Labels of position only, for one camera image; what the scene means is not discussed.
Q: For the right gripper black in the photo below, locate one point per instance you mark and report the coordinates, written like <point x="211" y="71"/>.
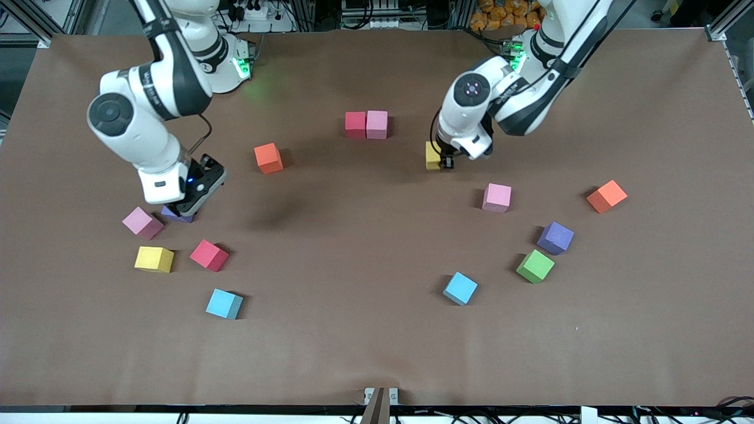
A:
<point x="189" y="207"/>

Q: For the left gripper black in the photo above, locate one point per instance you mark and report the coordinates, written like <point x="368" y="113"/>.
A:
<point x="446" y="160"/>

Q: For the yellow foam cube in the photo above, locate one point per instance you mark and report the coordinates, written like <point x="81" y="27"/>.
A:
<point x="152" y="258"/>
<point x="432" y="156"/>

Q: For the deep pink foam cube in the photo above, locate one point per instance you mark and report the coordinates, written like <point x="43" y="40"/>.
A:
<point x="355" y="125"/>
<point x="207" y="254"/>

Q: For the light pink foam cube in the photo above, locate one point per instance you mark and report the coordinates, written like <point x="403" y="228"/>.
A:
<point x="496" y="196"/>
<point x="377" y="125"/>
<point x="140" y="221"/>

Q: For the purple foam cube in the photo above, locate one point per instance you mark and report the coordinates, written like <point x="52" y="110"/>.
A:
<point x="166" y="213"/>
<point x="555" y="237"/>

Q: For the left white Franka arm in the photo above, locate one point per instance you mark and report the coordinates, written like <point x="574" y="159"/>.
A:
<point x="472" y="89"/>

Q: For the right white Franka arm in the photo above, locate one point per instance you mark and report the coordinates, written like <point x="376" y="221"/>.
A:
<point x="111" y="113"/>

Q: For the orange foam cube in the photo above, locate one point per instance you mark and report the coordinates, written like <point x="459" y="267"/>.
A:
<point x="607" y="195"/>
<point x="268" y="156"/>

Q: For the cyan foam cube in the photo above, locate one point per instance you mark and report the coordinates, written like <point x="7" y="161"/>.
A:
<point x="222" y="302"/>
<point x="460" y="287"/>

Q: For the green foam cube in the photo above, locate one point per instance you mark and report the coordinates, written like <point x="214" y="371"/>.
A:
<point x="535" y="265"/>

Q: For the orange snack bags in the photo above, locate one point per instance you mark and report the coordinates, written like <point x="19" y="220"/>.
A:
<point x="489" y="15"/>

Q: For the metal equipment rack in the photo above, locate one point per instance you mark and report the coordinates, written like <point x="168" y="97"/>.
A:
<point x="377" y="23"/>

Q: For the white table edge strip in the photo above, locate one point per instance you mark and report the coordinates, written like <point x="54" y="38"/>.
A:
<point x="118" y="418"/>

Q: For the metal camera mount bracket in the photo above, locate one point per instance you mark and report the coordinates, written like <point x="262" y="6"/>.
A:
<point x="380" y="406"/>

